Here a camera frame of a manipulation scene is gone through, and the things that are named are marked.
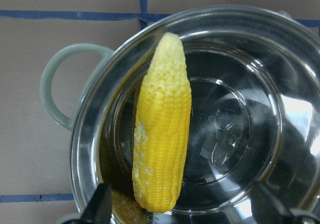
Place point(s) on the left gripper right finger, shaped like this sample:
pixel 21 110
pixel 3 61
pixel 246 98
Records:
pixel 266 208

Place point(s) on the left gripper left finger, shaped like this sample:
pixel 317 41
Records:
pixel 99 208

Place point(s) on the yellow corn cob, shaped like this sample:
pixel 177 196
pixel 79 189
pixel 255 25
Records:
pixel 162 128

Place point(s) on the pale green steel pot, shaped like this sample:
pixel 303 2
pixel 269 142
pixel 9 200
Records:
pixel 254 77

